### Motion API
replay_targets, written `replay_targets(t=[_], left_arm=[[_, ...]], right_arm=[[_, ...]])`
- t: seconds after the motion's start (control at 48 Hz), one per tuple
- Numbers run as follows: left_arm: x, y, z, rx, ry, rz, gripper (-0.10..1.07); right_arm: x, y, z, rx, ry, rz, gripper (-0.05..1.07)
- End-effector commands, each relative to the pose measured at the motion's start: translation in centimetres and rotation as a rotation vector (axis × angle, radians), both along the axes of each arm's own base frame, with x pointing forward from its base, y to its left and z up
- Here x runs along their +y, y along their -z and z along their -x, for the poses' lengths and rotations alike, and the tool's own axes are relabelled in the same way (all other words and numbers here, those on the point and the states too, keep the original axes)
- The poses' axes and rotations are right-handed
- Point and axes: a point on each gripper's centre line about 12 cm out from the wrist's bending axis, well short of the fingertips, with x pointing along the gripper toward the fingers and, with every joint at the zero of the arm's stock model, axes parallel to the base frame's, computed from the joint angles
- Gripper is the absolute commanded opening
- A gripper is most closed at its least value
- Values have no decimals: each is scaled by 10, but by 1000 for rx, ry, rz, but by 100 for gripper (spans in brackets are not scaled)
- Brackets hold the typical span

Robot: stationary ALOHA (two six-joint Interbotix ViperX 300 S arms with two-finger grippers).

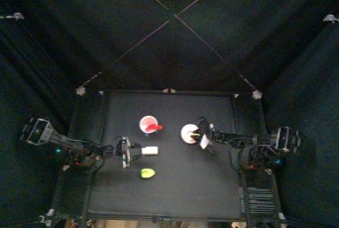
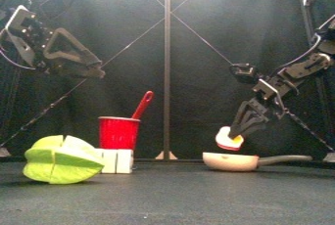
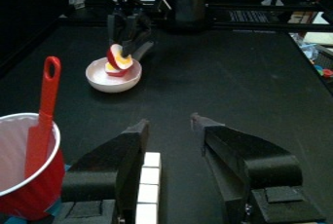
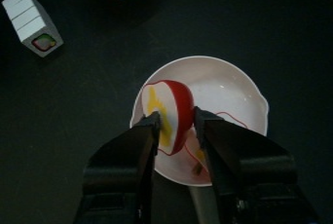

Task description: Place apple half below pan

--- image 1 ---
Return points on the red toy pan white inside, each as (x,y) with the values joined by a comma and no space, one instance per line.
(148,124)

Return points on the green toy fruit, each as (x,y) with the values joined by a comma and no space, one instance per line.
(147,173)

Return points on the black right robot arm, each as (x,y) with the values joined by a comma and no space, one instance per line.
(282,139)

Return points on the white printed label sticker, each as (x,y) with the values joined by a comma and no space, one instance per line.
(261,201)

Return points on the silver frame corner bracket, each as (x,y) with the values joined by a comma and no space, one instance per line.
(168,90)
(80,90)
(330,18)
(16,16)
(47,217)
(257,94)

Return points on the toy apple half white face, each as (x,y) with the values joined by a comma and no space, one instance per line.
(188,133)

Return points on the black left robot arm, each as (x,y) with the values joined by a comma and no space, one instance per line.
(66,141)

